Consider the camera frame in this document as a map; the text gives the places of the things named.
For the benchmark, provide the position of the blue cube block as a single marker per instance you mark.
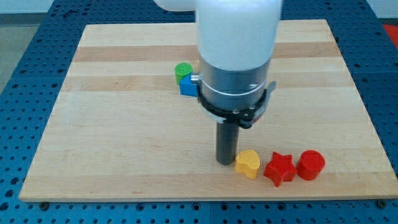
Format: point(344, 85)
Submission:
point(187, 87)

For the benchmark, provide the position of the red star block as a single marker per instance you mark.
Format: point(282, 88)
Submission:
point(280, 169)

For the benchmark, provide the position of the yellow heart block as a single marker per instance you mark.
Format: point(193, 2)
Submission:
point(248, 163)

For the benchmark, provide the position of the red cylinder block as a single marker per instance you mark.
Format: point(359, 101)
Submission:
point(310, 164)

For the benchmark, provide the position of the wooden board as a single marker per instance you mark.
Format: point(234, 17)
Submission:
point(120, 131)

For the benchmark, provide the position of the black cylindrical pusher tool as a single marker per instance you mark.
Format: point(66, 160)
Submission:
point(226, 142)

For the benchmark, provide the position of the green cylinder block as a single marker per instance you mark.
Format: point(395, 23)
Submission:
point(181, 70)

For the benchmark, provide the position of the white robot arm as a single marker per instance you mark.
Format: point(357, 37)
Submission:
point(235, 42)

